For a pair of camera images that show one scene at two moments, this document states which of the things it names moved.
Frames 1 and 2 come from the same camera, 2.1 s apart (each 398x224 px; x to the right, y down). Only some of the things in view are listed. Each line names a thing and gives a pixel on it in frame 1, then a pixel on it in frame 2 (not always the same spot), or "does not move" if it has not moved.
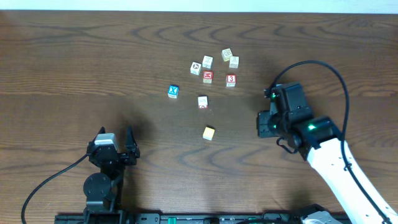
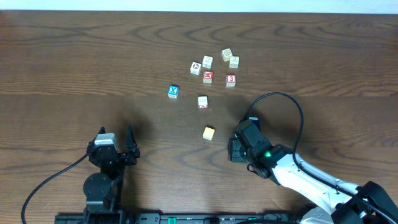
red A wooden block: (203, 102) does not move
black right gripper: (264, 130) -> (234, 147)
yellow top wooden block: (208, 133) does not move
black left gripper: (121, 155) does not move
